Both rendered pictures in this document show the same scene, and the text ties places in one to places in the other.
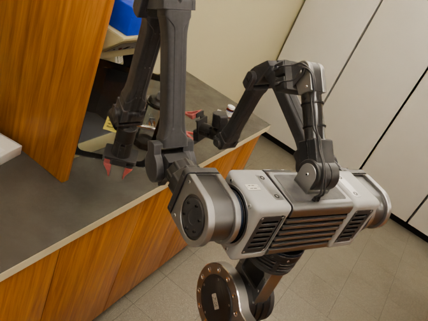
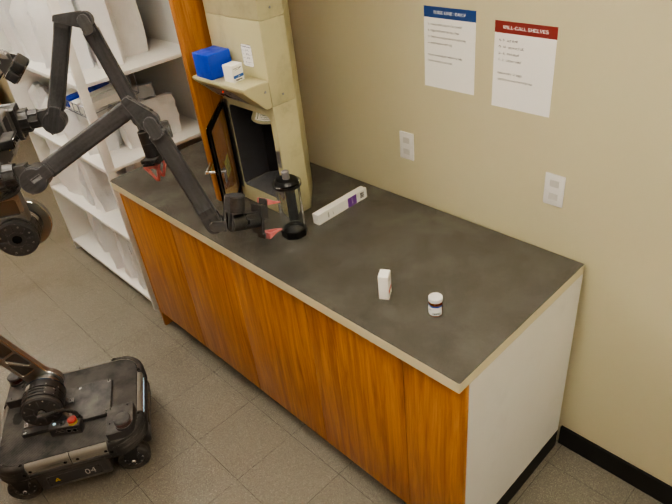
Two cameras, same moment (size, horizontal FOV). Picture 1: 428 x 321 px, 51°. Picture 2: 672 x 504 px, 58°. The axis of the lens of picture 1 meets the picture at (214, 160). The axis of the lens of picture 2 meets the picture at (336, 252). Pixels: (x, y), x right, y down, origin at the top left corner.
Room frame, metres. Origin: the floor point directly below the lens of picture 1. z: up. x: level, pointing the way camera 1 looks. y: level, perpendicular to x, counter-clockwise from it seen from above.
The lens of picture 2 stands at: (2.84, -1.35, 2.18)
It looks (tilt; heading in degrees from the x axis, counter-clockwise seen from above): 34 degrees down; 119
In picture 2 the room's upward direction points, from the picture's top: 7 degrees counter-clockwise
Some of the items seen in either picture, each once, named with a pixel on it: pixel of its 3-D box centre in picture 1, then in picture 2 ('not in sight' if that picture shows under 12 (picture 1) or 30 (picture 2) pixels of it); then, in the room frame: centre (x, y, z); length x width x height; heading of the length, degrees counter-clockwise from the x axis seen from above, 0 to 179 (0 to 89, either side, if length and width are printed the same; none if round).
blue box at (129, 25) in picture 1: (129, 15); (212, 62); (1.41, 0.44, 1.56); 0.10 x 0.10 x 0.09; 70
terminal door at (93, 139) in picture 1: (122, 118); (225, 161); (1.43, 0.37, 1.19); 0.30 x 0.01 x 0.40; 114
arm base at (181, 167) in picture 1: (187, 181); (28, 119); (0.84, 0.03, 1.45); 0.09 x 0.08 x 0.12; 131
